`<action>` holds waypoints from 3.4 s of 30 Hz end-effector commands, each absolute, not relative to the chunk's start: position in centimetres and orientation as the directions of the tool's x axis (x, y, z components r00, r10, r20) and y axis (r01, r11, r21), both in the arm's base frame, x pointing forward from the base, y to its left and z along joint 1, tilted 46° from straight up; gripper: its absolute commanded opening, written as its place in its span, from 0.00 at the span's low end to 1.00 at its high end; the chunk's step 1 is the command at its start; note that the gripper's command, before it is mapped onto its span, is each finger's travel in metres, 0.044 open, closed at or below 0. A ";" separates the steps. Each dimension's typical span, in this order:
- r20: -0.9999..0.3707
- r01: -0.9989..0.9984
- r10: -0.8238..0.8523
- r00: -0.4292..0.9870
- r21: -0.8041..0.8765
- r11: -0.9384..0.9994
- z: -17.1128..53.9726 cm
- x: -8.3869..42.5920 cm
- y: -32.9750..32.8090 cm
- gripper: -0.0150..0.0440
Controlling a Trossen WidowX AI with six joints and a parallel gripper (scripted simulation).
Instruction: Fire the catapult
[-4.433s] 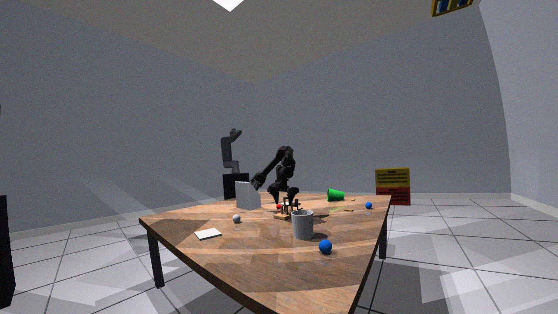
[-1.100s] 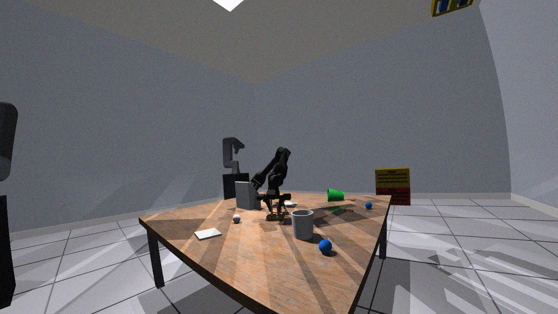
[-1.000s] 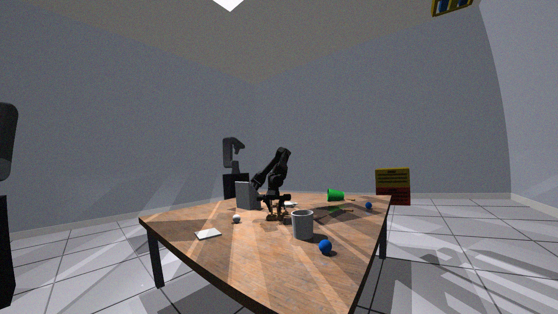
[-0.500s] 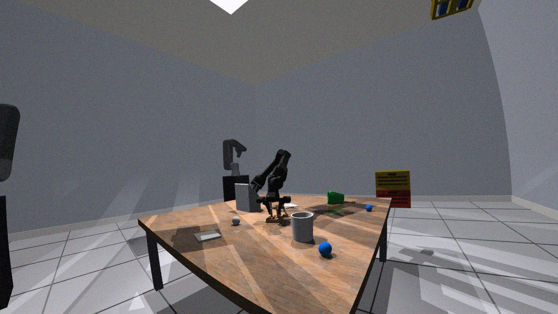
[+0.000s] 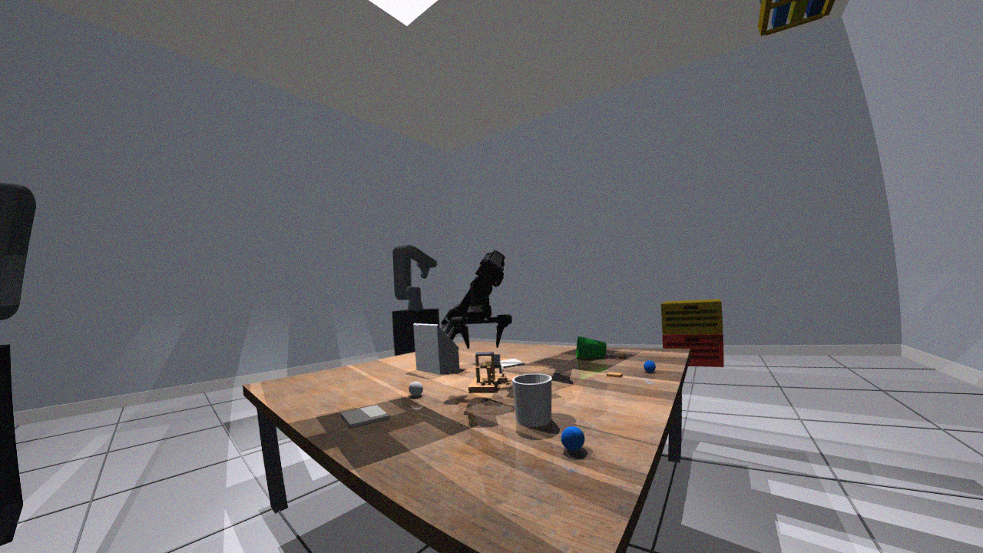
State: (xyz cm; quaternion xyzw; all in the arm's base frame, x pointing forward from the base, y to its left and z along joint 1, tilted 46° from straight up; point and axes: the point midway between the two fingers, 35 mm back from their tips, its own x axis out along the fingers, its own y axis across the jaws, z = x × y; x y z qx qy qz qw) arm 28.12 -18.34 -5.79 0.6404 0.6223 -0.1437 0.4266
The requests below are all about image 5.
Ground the green cup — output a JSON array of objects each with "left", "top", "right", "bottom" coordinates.
[{"left": 576, "top": 336, "right": 607, "bottom": 358}]

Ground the white cup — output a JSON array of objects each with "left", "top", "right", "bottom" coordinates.
[{"left": 512, "top": 373, "right": 552, "bottom": 427}]

